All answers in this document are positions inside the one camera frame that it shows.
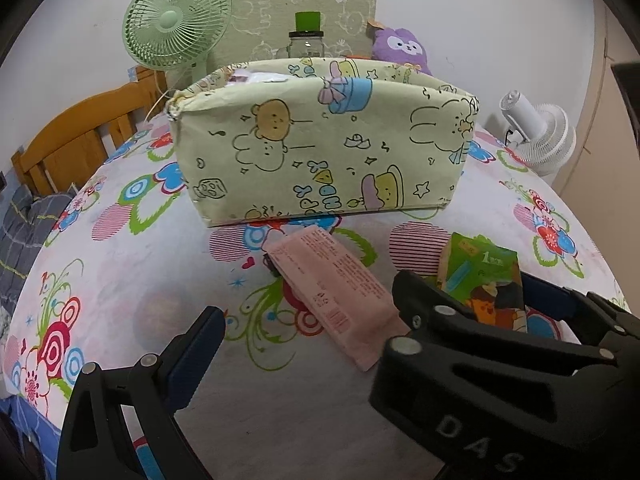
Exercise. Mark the white circulator fan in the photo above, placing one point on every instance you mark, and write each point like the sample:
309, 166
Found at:
545, 130

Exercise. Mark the wooden chair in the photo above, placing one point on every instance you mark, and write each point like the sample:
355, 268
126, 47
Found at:
75, 130

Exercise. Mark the yellow cartoon fabric storage box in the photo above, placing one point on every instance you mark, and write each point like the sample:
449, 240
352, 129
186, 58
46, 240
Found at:
310, 150

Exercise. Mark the grey plaid pillow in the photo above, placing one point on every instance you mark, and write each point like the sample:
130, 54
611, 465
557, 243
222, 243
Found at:
30, 230

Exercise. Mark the green cartoon wall mat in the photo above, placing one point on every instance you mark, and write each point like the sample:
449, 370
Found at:
265, 15

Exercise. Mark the pink wipes packet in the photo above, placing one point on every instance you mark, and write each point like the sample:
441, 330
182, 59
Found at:
330, 285

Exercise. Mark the green desk fan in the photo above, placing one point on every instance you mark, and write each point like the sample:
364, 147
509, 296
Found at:
170, 20

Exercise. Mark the small orange capped jar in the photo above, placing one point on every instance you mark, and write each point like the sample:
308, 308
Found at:
357, 55

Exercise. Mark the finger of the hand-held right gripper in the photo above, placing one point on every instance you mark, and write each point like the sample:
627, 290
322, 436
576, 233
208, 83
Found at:
425, 320
547, 291

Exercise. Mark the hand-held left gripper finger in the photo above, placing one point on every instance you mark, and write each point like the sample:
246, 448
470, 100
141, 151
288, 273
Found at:
192, 350

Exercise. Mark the green tissue packet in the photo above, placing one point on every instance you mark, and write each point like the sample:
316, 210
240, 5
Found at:
475, 270

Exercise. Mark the beige wardrobe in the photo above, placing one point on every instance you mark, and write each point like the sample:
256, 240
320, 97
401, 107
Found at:
595, 125

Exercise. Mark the white tissue packet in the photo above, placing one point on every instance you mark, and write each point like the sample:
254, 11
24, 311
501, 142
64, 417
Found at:
269, 78

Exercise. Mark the glass mug jar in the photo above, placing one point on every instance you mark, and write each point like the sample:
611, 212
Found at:
305, 46

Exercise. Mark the purple plush bunny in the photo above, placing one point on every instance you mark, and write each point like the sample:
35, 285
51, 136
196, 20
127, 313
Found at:
402, 47

